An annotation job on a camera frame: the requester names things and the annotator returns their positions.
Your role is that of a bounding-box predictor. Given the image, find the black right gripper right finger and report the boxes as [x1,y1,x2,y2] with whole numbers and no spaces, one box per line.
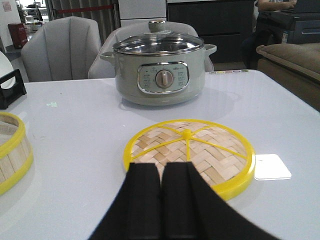
[162,162,276,240]

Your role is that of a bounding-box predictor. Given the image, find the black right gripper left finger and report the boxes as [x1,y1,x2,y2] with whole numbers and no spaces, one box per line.
[89,163,161,240]

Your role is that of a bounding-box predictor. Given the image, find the woven bamboo steamer lid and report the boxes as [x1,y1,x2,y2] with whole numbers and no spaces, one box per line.
[123,119,256,201]

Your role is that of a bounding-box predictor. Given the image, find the bamboo steamer basket yellow rims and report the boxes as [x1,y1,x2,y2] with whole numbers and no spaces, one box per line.
[0,112,34,195]

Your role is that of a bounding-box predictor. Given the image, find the grey-green electric cooking pot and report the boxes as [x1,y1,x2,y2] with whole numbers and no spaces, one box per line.
[100,44,217,106]

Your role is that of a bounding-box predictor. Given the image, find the grey upholstered chair right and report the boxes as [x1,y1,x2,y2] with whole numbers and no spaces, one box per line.
[87,21,215,80]

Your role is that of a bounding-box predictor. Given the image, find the grey upholstered chair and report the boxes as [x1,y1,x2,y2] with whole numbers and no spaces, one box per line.
[21,16,101,82]
[87,21,215,80]

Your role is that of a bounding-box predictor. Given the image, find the glass pot lid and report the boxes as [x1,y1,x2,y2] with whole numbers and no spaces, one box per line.
[113,20,205,56]

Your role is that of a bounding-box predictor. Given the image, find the black dish rack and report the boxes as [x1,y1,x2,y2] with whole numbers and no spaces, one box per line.
[0,69,27,110]

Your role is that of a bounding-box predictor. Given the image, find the grey upholstered chair left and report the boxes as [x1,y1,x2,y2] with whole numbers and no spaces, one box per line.
[21,16,101,82]

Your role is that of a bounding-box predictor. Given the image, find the brown sofa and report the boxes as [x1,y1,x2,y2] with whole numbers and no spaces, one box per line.
[256,42,320,111]

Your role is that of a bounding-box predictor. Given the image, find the dark counter cabinet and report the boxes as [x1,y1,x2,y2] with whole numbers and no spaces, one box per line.
[167,0,254,64]

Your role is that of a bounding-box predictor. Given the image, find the white ceramic bowl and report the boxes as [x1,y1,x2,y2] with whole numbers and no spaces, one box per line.
[0,52,16,89]

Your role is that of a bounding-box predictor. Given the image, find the white cabinet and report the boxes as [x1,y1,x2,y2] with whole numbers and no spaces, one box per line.
[118,0,167,27]

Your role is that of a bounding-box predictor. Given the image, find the seated person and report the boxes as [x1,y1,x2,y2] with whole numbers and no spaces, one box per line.
[241,0,297,69]

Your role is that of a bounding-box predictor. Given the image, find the red box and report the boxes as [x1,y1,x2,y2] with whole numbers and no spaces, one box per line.
[8,22,28,49]

